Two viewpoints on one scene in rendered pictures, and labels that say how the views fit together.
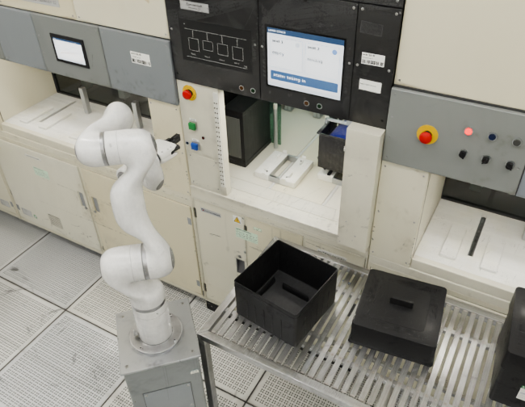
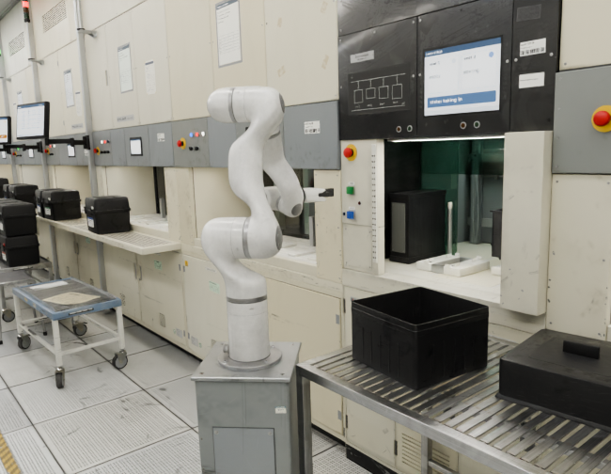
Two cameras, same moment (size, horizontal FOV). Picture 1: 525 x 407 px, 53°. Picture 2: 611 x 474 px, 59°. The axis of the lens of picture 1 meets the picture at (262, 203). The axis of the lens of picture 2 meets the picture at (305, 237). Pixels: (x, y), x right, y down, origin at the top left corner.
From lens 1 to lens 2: 1.00 m
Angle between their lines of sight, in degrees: 34
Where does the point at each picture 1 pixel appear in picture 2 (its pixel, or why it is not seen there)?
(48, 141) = not seen: hidden behind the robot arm
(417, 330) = (602, 374)
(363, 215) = (530, 253)
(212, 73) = (372, 121)
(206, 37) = (369, 85)
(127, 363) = (203, 371)
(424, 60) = (591, 29)
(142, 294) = (238, 276)
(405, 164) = (582, 169)
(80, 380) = not seen: outside the picture
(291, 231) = not seen: hidden behind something
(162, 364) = (242, 378)
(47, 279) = (188, 401)
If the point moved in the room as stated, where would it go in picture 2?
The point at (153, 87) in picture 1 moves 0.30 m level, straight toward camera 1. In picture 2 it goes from (320, 155) to (310, 156)
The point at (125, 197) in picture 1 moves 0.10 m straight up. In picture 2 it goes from (241, 147) to (239, 111)
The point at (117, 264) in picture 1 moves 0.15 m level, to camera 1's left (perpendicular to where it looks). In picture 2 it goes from (218, 225) to (172, 224)
